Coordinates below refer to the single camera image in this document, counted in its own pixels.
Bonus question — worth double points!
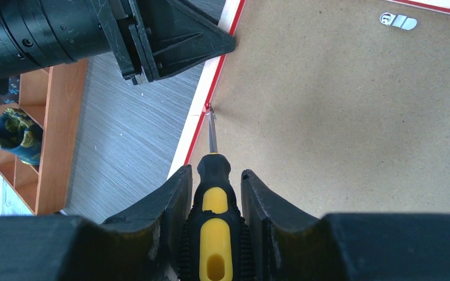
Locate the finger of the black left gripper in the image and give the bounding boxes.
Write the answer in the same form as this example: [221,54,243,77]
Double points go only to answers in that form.
[129,1,236,82]

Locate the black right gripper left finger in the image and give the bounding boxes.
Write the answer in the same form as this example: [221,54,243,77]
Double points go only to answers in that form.
[0,165,192,280]

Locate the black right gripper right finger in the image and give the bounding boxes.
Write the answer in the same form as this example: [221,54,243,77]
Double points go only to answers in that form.
[241,170,450,280]

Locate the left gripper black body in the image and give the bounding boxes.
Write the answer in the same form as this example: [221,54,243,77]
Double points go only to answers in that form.
[0,1,144,84]

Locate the yellow black screwdriver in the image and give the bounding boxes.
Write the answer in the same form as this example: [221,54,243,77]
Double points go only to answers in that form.
[178,107,255,280]

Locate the red picture frame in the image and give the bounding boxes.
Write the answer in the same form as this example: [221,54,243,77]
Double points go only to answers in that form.
[166,0,450,220]

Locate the wooden compartment tray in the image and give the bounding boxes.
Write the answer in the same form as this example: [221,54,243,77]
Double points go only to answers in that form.
[0,59,88,215]

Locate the blue green item in tray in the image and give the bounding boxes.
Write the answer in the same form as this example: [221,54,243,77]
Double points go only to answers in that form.
[0,108,43,166]

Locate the silver frame hanger clip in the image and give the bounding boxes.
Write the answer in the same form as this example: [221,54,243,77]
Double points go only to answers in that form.
[379,12,418,30]

